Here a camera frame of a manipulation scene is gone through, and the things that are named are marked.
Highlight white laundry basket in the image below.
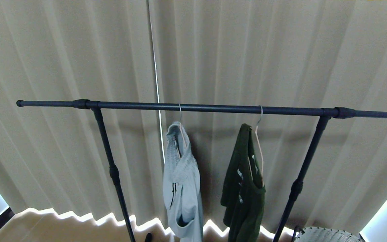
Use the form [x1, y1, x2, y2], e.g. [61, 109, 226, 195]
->
[292, 225, 366, 242]

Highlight black clothes rack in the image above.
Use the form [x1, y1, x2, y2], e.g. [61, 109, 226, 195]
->
[16, 99, 387, 242]

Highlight beige curtain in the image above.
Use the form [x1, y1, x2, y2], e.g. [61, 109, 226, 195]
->
[0, 0, 387, 236]

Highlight green garment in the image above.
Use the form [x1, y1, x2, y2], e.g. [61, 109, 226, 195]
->
[220, 123, 267, 242]

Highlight pale grey shorts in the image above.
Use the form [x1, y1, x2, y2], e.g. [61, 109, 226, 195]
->
[162, 121, 204, 242]

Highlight pink clothes hanger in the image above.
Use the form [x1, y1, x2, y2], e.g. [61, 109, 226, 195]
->
[254, 105, 265, 180]
[178, 103, 189, 159]

